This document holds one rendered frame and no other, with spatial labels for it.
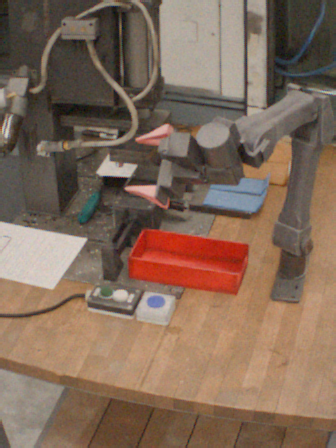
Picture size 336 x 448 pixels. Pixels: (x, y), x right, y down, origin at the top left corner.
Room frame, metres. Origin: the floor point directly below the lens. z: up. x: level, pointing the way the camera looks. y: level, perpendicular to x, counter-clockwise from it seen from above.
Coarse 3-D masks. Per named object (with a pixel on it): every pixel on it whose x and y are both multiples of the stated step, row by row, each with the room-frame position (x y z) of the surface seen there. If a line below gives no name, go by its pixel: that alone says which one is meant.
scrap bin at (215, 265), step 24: (144, 240) 1.48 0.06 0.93; (168, 240) 1.47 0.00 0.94; (192, 240) 1.45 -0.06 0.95; (216, 240) 1.43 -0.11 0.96; (144, 264) 1.36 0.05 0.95; (168, 264) 1.35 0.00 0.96; (192, 264) 1.42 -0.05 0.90; (216, 264) 1.41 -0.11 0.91; (240, 264) 1.41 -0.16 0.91; (192, 288) 1.33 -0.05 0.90; (216, 288) 1.32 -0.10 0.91
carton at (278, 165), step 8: (280, 144) 1.88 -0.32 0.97; (288, 144) 1.87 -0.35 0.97; (280, 152) 1.88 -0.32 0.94; (288, 152) 1.87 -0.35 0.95; (272, 160) 1.88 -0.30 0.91; (280, 160) 1.88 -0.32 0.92; (288, 160) 1.87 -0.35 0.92; (248, 168) 1.79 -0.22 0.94; (256, 168) 1.78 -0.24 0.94; (264, 168) 1.77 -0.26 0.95; (272, 168) 1.77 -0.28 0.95; (280, 168) 1.76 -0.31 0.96; (288, 168) 1.81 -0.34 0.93; (248, 176) 1.79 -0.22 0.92; (256, 176) 1.78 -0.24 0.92; (264, 176) 1.77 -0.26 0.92; (272, 176) 1.77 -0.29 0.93; (280, 176) 1.76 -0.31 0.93; (288, 176) 1.81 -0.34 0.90; (272, 184) 1.77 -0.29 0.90; (280, 184) 1.76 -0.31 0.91
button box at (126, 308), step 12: (96, 288) 1.30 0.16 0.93; (120, 288) 1.30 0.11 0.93; (96, 300) 1.26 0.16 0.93; (108, 300) 1.26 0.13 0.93; (120, 300) 1.26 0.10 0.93; (132, 300) 1.26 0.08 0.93; (36, 312) 1.24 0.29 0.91; (96, 312) 1.26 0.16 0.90; (108, 312) 1.25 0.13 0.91; (120, 312) 1.24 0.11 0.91; (132, 312) 1.23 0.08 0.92
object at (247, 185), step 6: (240, 180) 1.75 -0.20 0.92; (246, 180) 1.75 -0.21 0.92; (252, 180) 1.75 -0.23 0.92; (258, 180) 1.75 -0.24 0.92; (264, 180) 1.74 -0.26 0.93; (210, 186) 1.72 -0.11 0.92; (216, 186) 1.72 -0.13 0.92; (222, 186) 1.72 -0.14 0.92; (228, 186) 1.72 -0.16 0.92; (234, 186) 1.72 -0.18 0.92; (240, 186) 1.72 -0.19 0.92; (246, 186) 1.72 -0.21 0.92; (252, 186) 1.72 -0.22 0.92; (258, 186) 1.72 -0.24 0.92; (264, 186) 1.70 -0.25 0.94; (240, 192) 1.70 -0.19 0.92; (246, 192) 1.69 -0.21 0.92; (252, 192) 1.69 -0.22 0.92; (258, 192) 1.69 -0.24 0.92
